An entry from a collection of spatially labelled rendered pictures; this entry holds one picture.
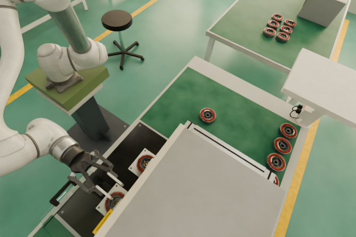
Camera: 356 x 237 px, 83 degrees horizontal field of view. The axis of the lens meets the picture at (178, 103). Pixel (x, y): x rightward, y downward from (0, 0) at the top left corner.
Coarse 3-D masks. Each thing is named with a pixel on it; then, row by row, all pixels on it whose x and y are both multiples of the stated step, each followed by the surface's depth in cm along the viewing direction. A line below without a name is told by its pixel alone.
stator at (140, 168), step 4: (144, 156) 115; (148, 156) 114; (152, 156) 115; (140, 160) 113; (144, 160) 115; (136, 164) 112; (140, 164) 112; (144, 164) 113; (140, 168) 110; (140, 172) 111
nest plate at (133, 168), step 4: (144, 152) 119; (148, 152) 119; (140, 156) 118; (136, 160) 116; (148, 160) 117; (132, 164) 115; (128, 168) 114; (132, 168) 114; (136, 168) 114; (144, 168) 114; (136, 172) 113
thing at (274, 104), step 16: (192, 64) 166; (208, 64) 168; (224, 80) 159; (240, 80) 160; (160, 96) 146; (256, 96) 152; (272, 96) 153; (144, 112) 138; (288, 112) 146; (128, 128) 131; (288, 176) 121
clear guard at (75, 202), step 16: (80, 176) 88; (96, 176) 83; (80, 192) 80; (112, 192) 80; (64, 208) 76; (80, 208) 77; (96, 208) 77; (112, 208) 77; (48, 224) 73; (64, 224) 74; (80, 224) 74; (96, 224) 74
